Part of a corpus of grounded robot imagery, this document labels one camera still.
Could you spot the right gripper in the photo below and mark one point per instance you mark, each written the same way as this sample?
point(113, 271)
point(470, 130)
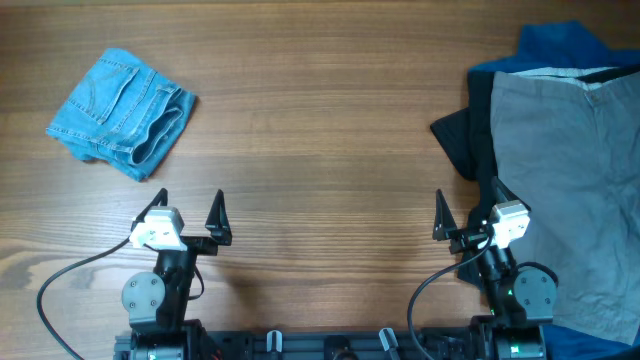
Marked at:
point(445, 222)

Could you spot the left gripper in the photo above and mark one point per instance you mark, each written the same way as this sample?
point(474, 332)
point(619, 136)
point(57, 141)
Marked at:
point(219, 228)

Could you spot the grey shorts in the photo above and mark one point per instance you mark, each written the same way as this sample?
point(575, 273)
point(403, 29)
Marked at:
point(571, 152)

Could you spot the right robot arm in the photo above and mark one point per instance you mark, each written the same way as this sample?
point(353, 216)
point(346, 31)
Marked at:
point(520, 296)

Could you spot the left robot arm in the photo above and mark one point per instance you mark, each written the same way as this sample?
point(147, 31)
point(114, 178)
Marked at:
point(156, 301)

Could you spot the black shorts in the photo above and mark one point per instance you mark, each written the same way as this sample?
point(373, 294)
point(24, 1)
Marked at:
point(466, 135)

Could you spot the folded blue denim jeans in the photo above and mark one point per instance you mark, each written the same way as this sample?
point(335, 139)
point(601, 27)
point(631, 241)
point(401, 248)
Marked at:
point(123, 112)

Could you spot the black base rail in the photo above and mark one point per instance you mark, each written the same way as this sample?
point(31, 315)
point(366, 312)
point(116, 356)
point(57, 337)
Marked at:
point(325, 345)

